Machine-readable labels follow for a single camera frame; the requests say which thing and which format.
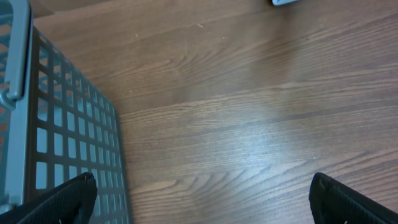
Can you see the grey plastic mesh basket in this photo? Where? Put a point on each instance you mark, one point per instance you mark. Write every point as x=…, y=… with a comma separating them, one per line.
x=55, y=123

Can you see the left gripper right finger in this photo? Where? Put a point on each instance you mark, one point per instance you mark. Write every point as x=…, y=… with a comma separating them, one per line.
x=333, y=202

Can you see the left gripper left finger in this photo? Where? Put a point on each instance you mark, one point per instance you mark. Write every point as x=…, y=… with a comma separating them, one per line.
x=70, y=203

